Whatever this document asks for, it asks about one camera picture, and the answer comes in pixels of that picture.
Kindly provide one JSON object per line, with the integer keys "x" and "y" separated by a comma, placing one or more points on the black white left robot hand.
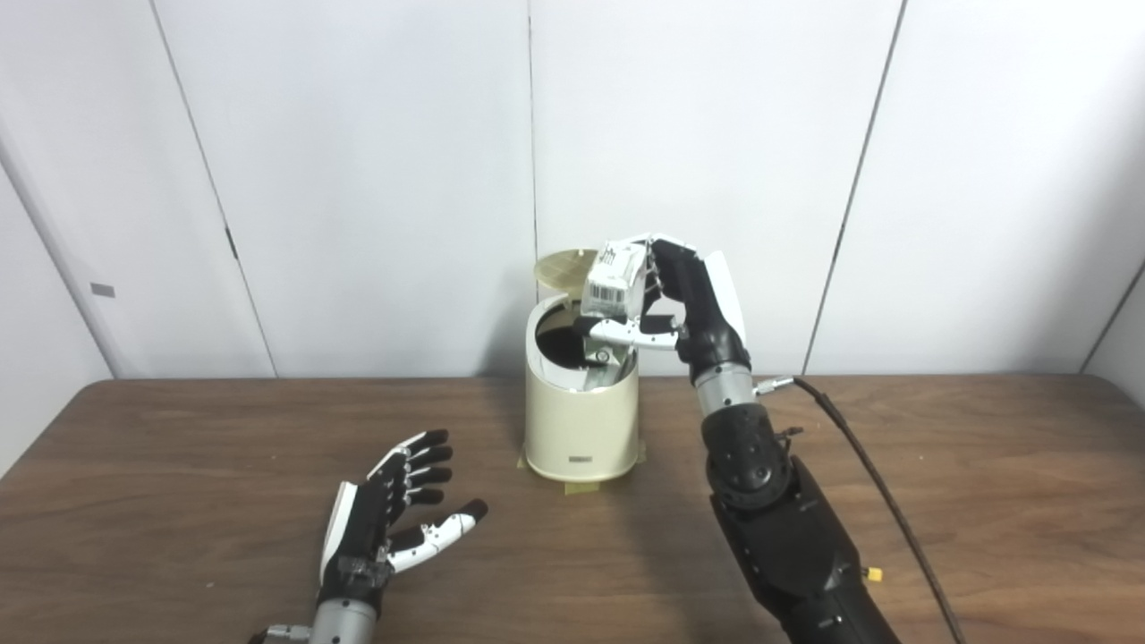
{"x": 362, "y": 528}

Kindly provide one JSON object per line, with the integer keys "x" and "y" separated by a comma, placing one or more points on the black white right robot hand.
{"x": 702, "y": 304}

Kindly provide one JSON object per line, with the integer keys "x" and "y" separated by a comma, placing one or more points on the white green milk carton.
{"x": 613, "y": 282}

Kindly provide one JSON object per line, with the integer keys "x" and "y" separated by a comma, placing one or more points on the cream round bin lid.
{"x": 562, "y": 266}

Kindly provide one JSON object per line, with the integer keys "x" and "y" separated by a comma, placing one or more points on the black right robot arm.
{"x": 787, "y": 537}

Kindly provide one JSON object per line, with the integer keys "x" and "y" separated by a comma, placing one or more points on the cream-colored bin body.
{"x": 581, "y": 429}

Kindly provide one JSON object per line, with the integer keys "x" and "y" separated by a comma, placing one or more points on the yellow masking tape piece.
{"x": 582, "y": 487}

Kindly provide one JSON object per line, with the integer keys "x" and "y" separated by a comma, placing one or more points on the grey wall label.
{"x": 103, "y": 290}

